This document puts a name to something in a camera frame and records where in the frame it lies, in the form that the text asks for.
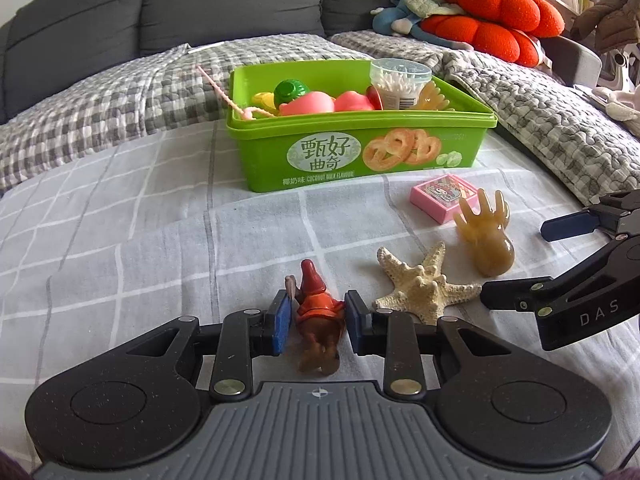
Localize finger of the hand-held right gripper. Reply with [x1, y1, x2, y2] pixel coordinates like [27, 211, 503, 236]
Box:
[541, 190, 640, 242]
[481, 240, 640, 313]

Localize dark grey sofa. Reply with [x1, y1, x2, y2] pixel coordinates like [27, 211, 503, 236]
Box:
[0, 0, 421, 127]

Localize brown jacket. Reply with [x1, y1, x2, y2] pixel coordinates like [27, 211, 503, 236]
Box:
[570, 0, 640, 56]

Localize grey chair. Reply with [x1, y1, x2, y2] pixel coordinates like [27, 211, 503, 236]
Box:
[542, 35, 603, 88]

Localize white plush toy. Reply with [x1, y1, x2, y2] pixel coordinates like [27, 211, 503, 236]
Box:
[592, 86, 640, 137]

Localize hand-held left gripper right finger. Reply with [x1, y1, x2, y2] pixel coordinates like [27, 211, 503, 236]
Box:
[345, 290, 521, 402]

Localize red flower cushion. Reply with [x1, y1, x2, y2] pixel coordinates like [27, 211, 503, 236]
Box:
[419, 0, 566, 68]

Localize grey gingham quilt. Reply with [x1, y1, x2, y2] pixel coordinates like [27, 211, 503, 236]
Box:
[0, 35, 451, 197]
[330, 30, 640, 208]

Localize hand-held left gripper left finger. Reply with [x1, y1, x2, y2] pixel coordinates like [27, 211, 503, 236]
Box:
[116, 291, 292, 403]

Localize green plastic box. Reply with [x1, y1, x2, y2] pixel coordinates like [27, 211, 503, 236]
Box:
[226, 59, 498, 195]

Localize clear cotton swab jar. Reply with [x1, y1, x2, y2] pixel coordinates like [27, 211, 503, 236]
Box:
[370, 58, 433, 111]

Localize white appliance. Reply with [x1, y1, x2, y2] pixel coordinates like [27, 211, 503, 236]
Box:
[600, 42, 640, 93]

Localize pink toy peach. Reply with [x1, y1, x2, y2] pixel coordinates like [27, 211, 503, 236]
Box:
[334, 90, 376, 112]
[279, 91, 336, 117]

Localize green yellow toy fruit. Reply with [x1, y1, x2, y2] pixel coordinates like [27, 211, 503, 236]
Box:
[272, 78, 307, 106]

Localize pink twisted stick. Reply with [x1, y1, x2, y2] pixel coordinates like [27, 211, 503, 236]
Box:
[196, 64, 276, 121]

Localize amber rubber octopus toy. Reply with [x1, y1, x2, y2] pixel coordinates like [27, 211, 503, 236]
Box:
[452, 189, 516, 278]
[412, 80, 455, 112]

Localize grey grid blanket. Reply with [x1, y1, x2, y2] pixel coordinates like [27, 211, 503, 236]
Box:
[0, 120, 640, 463]

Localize pink card box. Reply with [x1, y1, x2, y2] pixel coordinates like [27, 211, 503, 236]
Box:
[410, 172, 480, 225]

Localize red hat gnome figurine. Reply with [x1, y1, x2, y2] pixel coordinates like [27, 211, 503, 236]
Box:
[285, 259, 347, 376]

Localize blue plush toy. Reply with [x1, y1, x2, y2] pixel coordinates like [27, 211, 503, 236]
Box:
[371, 0, 473, 52]

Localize beige starfish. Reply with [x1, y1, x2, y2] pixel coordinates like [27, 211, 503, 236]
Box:
[372, 241, 483, 327]

